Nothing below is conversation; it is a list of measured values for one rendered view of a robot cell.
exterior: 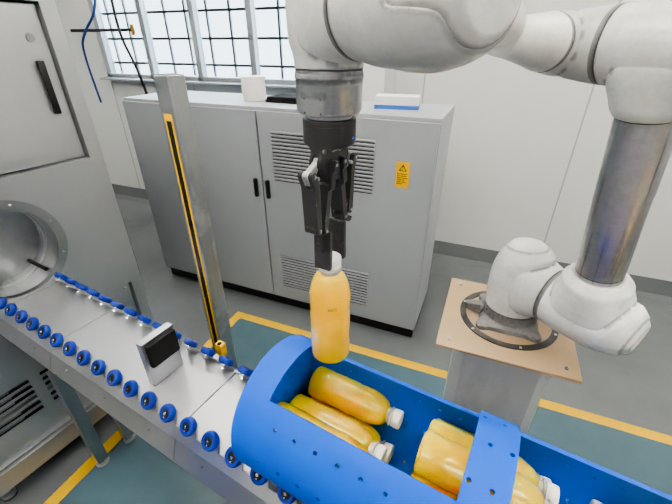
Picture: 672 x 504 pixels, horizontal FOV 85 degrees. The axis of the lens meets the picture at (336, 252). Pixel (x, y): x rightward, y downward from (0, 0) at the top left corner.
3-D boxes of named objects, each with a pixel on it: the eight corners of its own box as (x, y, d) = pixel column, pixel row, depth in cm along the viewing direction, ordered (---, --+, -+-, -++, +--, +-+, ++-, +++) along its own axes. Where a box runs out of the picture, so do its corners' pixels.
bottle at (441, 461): (414, 459, 59) (557, 533, 50) (429, 420, 64) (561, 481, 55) (411, 480, 63) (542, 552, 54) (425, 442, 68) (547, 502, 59)
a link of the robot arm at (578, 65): (529, 3, 70) (606, -5, 60) (578, 14, 79) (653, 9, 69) (510, 79, 76) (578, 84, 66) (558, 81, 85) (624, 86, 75)
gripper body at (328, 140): (322, 108, 56) (323, 168, 60) (289, 117, 50) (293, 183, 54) (367, 113, 53) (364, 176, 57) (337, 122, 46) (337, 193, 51)
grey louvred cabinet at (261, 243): (207, 248, 365) (175, 89, 293) (425, 298, 294) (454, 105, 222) (166, 276, 321) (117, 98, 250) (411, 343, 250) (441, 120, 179)
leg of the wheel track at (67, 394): (105, 454, 183) (58, 363, 152) (112, 460, 181) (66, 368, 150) (94, 464, 179) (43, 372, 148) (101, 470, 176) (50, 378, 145)
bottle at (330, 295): (311, 339, 76) (307, 254, 66) (346, 337, 77) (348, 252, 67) (313, 367, 70) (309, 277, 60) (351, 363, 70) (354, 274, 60)
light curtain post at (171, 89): (243, 439, 190) (170, 73, 106) (252, 445, 187) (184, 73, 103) (235, 449, 185) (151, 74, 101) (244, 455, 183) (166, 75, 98)
